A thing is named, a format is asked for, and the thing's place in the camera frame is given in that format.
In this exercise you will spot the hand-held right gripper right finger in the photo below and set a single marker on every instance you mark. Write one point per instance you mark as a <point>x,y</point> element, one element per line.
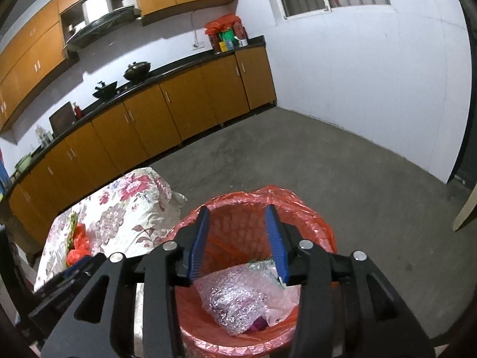
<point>277,246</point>

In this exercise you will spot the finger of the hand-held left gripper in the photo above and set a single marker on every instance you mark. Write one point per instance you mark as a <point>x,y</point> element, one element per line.
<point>56,291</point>

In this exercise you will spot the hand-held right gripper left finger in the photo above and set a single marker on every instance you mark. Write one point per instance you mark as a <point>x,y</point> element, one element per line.
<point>199,246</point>

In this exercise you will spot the red plastic mesh basket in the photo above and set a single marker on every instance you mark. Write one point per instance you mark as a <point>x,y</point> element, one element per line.
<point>231,227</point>

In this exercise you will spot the red plastic bin liner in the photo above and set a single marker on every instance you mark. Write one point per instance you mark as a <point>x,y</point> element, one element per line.
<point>298,201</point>

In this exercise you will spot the clear bubble wrap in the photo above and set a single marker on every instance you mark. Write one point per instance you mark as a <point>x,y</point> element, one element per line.
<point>231,298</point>

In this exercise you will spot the magenta plastic scrap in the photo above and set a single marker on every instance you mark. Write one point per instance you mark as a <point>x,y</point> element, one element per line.
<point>258,324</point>

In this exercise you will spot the large red plastic bag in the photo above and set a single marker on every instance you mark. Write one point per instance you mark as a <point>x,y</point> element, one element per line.
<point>80,248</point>

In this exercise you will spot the floral tablecloth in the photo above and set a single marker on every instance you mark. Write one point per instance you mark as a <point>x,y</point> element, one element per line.
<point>123,212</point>

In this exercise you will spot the blue hanging cloth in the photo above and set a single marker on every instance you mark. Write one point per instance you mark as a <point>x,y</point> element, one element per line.
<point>3,171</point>

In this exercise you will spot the green basin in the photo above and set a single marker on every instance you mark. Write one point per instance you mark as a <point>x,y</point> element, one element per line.
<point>23,163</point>

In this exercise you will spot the wooden lower cabinet run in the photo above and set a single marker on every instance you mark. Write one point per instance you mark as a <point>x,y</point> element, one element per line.
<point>149,115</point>

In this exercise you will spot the glass jar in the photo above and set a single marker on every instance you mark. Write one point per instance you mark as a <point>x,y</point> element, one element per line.
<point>44,137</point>

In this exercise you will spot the dark cutting board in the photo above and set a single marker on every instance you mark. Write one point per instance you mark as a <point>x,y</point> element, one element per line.
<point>61,119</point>

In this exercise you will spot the red bottle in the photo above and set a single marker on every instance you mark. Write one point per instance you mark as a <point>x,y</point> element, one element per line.
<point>78,112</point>

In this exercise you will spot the black kitchen countertop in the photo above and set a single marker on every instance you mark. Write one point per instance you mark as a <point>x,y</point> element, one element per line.
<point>175,68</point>

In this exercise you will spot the black wok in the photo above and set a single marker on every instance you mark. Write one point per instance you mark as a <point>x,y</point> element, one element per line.
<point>105,90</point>

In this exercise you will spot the black lidded pot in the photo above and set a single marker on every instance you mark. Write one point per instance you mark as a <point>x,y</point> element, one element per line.
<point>137,71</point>

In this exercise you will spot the red bagged containers on counter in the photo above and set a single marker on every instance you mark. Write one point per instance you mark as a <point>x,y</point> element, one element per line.
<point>214,43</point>

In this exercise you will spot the green box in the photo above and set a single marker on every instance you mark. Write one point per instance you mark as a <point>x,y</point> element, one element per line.
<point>228,37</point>

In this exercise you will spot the red bag on appliance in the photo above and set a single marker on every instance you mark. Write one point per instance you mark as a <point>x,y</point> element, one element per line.
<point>221,24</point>

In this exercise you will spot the long wooden upper cabinet run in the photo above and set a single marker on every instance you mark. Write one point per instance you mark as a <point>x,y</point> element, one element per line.
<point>33,56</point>

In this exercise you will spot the steel range hood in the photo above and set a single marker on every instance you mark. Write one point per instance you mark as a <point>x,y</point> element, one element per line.
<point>97,22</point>

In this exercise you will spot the white box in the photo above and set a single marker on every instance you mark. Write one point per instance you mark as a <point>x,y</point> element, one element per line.
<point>128,2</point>

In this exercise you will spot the worn wooden door frame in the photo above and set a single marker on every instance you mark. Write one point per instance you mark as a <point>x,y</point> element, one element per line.
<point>465,212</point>

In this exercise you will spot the white wall socket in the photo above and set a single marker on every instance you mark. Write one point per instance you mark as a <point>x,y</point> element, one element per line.
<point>198,46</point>

